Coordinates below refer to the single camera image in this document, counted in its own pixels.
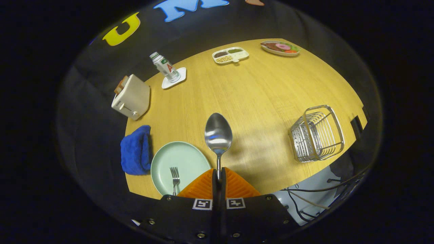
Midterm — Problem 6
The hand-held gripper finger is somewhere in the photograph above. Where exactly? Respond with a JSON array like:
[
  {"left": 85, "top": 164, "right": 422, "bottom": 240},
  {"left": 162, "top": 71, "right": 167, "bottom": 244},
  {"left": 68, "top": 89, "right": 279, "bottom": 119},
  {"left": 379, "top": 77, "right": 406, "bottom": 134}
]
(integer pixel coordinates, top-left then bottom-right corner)
[
  {"left": 219, "top": 167, "right": 299, "bottom": 244},
  {"left": 131, "top": 168, "right": 219, "bottom": 244}
]

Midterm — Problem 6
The wooden handled metal spoon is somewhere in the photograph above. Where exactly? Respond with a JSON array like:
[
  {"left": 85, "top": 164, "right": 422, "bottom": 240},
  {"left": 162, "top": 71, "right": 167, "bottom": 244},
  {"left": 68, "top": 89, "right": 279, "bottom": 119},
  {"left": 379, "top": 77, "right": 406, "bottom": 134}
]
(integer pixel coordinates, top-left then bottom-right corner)
[{"left": 204, "top": 113, "right": 233, "bottom": 180}]

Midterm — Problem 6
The silver fork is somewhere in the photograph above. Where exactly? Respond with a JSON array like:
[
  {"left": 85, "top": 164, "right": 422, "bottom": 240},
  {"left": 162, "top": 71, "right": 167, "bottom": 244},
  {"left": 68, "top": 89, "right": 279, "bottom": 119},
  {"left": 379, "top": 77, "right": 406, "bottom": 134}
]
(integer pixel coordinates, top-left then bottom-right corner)
[{"left": 170, "top": 166, "right": 180, "bottom": 196}]

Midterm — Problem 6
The pale green round plate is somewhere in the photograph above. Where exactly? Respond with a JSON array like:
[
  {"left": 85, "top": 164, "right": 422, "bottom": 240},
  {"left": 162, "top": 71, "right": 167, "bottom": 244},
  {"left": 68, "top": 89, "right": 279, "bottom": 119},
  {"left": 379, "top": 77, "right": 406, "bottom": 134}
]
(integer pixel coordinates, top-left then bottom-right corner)
[{"left": 150, "top": 141, "right": 212, "bottom": 196}]

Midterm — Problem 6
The blue towel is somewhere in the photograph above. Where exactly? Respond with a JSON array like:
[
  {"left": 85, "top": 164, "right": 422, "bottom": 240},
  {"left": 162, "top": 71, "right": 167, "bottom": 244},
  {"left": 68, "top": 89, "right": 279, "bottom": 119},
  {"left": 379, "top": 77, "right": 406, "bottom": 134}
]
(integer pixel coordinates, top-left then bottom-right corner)
[{"left": 120, "top": 125, "right": 152, "bottom": 176}]

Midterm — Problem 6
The dark floor stand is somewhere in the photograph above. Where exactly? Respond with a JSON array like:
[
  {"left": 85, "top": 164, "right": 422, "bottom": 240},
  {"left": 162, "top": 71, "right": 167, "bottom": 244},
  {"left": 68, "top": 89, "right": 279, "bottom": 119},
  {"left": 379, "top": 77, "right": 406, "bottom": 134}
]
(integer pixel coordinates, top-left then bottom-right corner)
[{"left": 330, "top": 152, "right": 356, "bottom": 198}]

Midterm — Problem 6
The white square coaster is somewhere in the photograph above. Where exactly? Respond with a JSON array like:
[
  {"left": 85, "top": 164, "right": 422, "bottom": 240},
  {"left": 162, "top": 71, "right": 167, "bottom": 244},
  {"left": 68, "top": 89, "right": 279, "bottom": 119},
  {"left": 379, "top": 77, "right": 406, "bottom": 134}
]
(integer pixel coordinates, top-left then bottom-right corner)
[{"left": 161, "top": 67, "right": 187, "bottom": 89}]

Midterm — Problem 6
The cream toaster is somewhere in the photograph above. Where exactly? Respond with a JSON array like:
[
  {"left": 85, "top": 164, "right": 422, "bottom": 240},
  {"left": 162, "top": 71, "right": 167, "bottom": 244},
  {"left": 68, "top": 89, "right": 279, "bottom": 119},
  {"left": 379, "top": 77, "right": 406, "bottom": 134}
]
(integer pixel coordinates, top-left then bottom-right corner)
[{"left": 111, "top": 74, "right": 151, "bottom": 121}]

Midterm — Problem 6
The small clear drink bottle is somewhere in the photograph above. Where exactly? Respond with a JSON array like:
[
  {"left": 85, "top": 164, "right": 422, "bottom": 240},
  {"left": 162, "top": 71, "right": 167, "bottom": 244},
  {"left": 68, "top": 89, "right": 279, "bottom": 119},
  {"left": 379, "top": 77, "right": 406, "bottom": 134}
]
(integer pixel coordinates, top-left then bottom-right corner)
[{"left": 150, "top": 52, "right": 181, "bottom": 83}]

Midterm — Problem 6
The white divided snack tray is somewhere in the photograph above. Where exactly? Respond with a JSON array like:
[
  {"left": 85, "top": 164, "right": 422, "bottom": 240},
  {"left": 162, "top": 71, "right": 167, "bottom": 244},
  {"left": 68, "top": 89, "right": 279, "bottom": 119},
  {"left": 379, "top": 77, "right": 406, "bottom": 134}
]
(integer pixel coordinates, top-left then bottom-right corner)
[{"left": 212, "top": 47, "right": 250, "bottom": 64}]

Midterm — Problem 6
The toast slice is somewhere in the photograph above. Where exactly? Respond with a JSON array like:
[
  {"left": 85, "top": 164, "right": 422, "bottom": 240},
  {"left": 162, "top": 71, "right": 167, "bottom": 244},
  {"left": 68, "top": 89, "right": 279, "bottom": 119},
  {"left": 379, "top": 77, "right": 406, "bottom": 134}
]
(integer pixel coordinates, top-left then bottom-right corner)
[{"left": 114, "top": 75, "right": 129, "bottom": 95}]

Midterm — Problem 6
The large black table clamp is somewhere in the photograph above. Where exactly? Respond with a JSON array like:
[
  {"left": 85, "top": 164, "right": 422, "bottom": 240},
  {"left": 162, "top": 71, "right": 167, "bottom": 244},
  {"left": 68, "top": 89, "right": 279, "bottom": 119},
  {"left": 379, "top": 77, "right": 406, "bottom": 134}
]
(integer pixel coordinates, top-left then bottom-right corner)
[{"left": 350, "top": 115, "right": 364, "bottom": 139}]

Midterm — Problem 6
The oval plate with food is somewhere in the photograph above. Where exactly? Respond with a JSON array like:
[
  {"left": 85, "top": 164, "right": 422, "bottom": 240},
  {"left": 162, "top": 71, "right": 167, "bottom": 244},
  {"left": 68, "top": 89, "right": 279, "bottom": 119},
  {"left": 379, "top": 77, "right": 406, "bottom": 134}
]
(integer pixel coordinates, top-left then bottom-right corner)
[{"left": 260, "top": 40, "right": 300, "bottom": 57}]

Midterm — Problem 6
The beige cable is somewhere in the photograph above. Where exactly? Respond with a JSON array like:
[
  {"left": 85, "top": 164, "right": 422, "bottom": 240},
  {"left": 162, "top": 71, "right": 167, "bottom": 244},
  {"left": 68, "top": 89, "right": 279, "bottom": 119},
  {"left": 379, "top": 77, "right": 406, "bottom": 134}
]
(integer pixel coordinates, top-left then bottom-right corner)
[{"left": 288, "top": 190, "right": 331, "bottom": 210}]

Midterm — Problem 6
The metal wire basket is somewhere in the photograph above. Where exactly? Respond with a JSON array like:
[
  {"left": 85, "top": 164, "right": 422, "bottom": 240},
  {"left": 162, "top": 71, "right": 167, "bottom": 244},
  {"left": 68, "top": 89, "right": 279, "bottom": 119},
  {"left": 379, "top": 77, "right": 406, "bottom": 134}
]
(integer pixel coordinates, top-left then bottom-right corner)
[{"left": 289, "top": 105, "right": 345, "bottom": 163}]

